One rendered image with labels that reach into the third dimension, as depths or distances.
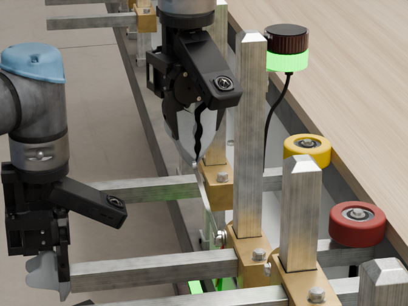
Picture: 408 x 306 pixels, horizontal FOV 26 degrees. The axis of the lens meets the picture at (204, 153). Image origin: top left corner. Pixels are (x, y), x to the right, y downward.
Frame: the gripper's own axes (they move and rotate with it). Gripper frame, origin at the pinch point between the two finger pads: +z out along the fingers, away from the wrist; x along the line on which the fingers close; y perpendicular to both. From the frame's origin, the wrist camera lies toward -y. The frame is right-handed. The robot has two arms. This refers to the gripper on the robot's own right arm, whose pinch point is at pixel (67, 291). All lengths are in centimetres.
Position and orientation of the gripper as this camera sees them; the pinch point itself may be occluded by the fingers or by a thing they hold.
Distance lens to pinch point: 125.6
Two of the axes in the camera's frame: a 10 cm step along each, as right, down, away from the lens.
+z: 0.0, 9.1, 4.2
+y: -9.8, 0.7, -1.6
